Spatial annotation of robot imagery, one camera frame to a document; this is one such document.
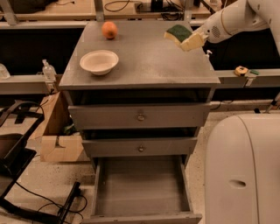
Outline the black metal frame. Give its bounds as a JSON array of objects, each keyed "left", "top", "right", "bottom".
[{"left": 0, "top": 101, "right": 81, "bottom": 224}]

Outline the green yellow sponge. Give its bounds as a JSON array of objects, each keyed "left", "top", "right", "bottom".
[{"left": 164, "top": 24, "right": 192, "bottom": 46}]

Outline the cardboard box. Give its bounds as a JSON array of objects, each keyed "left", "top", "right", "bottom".
[{"left": 30, "top": 92, "right": 88, "bottom": 162}]

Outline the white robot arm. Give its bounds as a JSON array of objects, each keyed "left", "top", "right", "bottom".
[{"left": 180, "top": 0, "right": 280, "bottom": 224}]

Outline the black tripod stand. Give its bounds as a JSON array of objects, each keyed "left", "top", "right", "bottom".
[{"left": 254, "top": 92, "right": 280, "bottom": 114}]

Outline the grey top drawer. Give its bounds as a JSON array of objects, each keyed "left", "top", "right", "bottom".
[{"left": 68, "top": 103, "right": 210, "bottom": 130}]

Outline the white bowl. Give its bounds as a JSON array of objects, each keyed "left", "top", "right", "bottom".
[{"left": 80, "top": 50, "right": 119, "bottom": 75}]

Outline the grey open bottom drawer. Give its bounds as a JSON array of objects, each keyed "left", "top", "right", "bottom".
[{"left": 82, "top": 156, "right": 202, "bottom": 224}]

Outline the orange fruit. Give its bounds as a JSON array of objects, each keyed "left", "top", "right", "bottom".
[{"left": 101, "top": 21, "right": 118, "bottom": 39}]

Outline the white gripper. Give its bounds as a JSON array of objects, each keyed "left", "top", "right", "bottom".
[{"left": 180, "top": 14, "right": 227, "bottom": 52}]

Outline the small green object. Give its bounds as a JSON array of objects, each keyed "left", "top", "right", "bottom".
[{"left": 250, "top": 70, "right": 259, "bottom": 75}]

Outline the small white pump bottle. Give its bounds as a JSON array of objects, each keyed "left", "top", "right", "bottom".
[{"left": 206, "top": 50, "right": 213, "bottom": 59}]

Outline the grey middle drawer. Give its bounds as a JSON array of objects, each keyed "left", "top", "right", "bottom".
[{"left": 82, "top": 137, "right": 197, "bottom": 158}]

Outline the black floor cable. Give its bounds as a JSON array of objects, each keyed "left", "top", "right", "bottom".
[{"left": 16, "top": 180, "right": 88, "bottom": 220}]

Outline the clear plastic bottle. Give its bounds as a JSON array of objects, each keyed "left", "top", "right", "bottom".
[{"left": 42, "top": 59, "right": 56, "bottom": 81}]

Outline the grey wooden drawer cabinet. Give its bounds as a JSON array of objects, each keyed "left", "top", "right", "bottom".
[{"left": 58, "top": 20, "right": 221, "bottom": 224}]

